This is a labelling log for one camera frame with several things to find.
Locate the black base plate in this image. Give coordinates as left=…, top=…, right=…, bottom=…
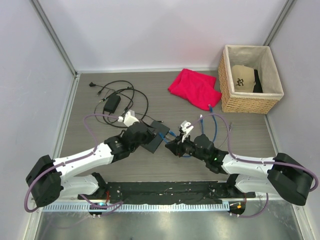
left=85, top=181, right=256, bottom=205

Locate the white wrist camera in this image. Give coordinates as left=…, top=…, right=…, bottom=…
left=179, top=120, right=194, bottom=143
left=117, top=110, right=139, bottom=127

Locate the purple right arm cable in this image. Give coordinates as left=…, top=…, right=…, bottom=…
left=188, top=113, right=320, bottom=218

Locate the red cloth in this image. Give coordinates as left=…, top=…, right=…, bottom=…
left=168, top=68, right=222, bottom=111

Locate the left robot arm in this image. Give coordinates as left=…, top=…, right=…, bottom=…
left=24, top=121, right=158, bottom=213

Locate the wicker basket with liner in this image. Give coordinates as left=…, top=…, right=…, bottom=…
left=218, top=44, right=284, bottom=115

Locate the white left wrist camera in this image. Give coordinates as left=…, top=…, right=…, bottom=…
left=117, top=110, right=139, bottom=127

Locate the black power adapter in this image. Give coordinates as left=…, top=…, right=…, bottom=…
left=103, top=94, right=121, bottom=114

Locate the black item in basket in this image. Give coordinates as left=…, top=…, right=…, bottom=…
left=253, top=69, right=263, bottom=93

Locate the white slotted cable duct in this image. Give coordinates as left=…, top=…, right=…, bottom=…
left=42, top=201, right=230, bottom=213

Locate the beige baseball cap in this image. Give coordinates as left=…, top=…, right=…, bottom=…
left=231, top=65, right=255, bottom=93

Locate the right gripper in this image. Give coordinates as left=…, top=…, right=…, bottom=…
left=165, top=132, right=208, bottom=162

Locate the black power cable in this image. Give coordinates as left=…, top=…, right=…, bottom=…
left=88, top=79, right=165, bottom=126

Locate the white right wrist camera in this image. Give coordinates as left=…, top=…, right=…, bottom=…
left=179, top=120, right=194, bottom=143

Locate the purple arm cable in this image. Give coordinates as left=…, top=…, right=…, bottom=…
left=23, top=113, right=125, bottom=217
left=188, top=113, right=320, bottom=218

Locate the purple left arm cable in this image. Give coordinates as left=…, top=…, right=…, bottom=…
left=23, top=113, right=125, bottom=217

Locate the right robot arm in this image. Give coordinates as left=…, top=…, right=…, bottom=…
left=165, top=134, right=316, bottom=206

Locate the black network switch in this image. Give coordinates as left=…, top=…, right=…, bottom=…
left=142, top=120, right=170, bottom=154

